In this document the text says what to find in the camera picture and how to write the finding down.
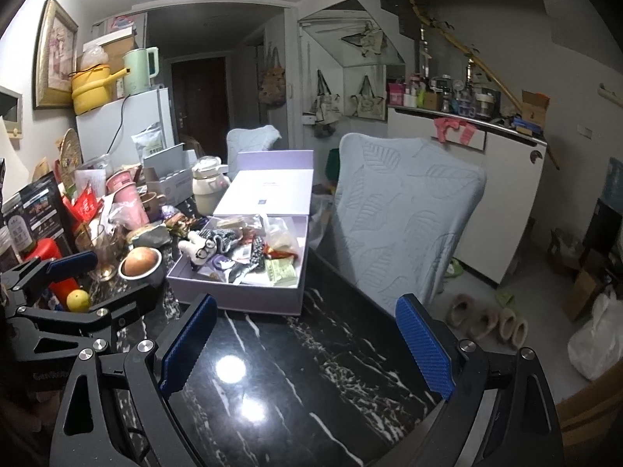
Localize grey stone block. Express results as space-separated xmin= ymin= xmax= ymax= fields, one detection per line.
xmin=131 ymin=226 xmax=171 ymax=249

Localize green white pouch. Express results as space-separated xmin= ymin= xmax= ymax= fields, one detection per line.
xmin=131 ymin=123 xmax=164 ymax=160

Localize beige tote bag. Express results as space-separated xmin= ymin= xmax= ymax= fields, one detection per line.
xmin=311 ymin=69 xmax=341 ymax=125
xmin=351 ymin=75 xmax=385 ymax=120

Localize red paper packet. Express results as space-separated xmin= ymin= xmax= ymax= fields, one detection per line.
xmin=65 ymin=182 xmax=105 ymax=227

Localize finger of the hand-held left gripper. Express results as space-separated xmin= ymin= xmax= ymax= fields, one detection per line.
xmin=14 ymin=283 xmax=165 ymax=346
xmin=0 ymin=251 xmax=99 ymax=302

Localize gold wrapped item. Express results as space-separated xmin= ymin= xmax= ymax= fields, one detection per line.
xmin=165 ymin=214 xmax=200 ymax=234

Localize clear bag of white pieces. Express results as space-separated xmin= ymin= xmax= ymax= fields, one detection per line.
xmin=265 ymin=216 xmax=300 ymax=253

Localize steel bowl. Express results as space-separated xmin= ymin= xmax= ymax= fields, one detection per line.
xmin=118 ymin=247 xmax=164 ymax=293

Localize yellow pot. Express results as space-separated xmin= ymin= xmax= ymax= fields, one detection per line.
xmin=71 ymin=64 xmax=131 ymax=116

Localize red container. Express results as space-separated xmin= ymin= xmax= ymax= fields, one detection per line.
xmin=24 ymin=238 xmax=81 ymax=302

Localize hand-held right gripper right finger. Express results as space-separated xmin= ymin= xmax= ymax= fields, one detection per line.
xmin=395 ymin=293 xmax=565 ymax=467

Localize yellow lemon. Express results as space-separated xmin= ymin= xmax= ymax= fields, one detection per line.
xmin=65 ymin=289 xmax=91 ymax=313

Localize brown cardboard box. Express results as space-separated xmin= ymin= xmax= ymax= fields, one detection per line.
xmin=562 ymin=267 xmax=607 ymax=322

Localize open cardboard box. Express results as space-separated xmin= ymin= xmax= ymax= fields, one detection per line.
xmin=521 ymin=90 xmax=551 ymax=125

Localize woven fan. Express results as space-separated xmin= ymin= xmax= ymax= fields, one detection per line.
xmin=57 ymin=128 xmax=83 ymax=181

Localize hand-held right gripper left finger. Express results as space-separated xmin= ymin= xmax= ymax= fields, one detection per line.
xmin=49 ymin=293 xmax=219 ymax=467

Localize light blue chair cover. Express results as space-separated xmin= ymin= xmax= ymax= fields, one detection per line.
xmin=332 ymin=132 xmax=487 ymax=319

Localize black monitor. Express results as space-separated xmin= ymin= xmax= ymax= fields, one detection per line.
xmin=584 ymin=198 xmax=623 ymax=254

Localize beige plush toy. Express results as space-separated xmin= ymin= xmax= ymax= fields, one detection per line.
xmin=178 ymin=231 xmax=217 ymax=266

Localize clear bag with round pad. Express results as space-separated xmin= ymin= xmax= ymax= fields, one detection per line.
xmin=216 ymin=216 xmax=264 ymax=234

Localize pink cup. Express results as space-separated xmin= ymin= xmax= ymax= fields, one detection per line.
xmin=106 ymin=169 xmax=151 ymax=227

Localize bottles and jars on cabinet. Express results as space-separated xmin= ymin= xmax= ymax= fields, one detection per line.
xmin=388 ymin=74 xmax=502 ymax=118

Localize white fridge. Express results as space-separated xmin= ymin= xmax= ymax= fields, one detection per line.
xmin=75 ymin=86 xmax=177 ymax=166

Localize white cardboard box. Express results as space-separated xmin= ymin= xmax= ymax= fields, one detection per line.
xmin=142 ymin=143 xmax=195 ymax=205

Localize clear drinking glass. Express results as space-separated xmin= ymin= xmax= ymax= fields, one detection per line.
xmin=75 ymin=226 xmax=122 ymax=280

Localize lavender gift box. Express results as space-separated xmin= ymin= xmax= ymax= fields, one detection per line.
xmin=166 ymin=150 xmax=315 ymax=316

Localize frilled checked cloth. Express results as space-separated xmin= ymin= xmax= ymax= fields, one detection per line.
xmin=202 ymin=228 xmax=241 ymax=254

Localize black printed box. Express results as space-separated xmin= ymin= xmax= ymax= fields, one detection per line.
xmin=2 ymin=172 xmax=66 ymax=254

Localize green electric kettle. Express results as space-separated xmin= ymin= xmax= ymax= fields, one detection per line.
xmin=121 ymin=47 xmax=160 ymax=98

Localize small green packet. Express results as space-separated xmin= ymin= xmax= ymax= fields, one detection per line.
xmin=265 ymin=258 xmax=299 ymax=285

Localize small chair with blue cover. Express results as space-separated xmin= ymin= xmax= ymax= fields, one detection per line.
xmin=226 ymin=125 xmax=282 ymax=181

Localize brown tote bag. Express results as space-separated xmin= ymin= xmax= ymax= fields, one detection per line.
xmin=258 ymin=47 xmax=287 ymax=107

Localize cream lidded jar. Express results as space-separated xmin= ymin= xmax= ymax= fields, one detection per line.
xmin=191 ymin=154 xmax=232 ymax=216

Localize pink cloth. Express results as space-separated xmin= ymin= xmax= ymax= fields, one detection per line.
xmin=433 ymin=117 xmax=477 ymax=146

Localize bamboo pole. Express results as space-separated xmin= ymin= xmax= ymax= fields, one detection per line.
xmin=408 ymin=0 xmax=560 ymax=170

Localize framed picture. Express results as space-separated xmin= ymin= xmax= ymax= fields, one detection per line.
xmin=33 ymin=0 xmax=79 ymax=110

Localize white plastic bag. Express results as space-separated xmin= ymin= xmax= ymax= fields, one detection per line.
xmin=567 ymin=292 xmax=623 ymax=381

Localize white cabinet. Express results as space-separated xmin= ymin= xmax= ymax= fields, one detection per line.
xmin=387 ymin=107 xmax=548 ymax=287

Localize dark brown door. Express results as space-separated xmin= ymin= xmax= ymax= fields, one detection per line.
xmin=170 ymin=57 xmax=229 ymax=132

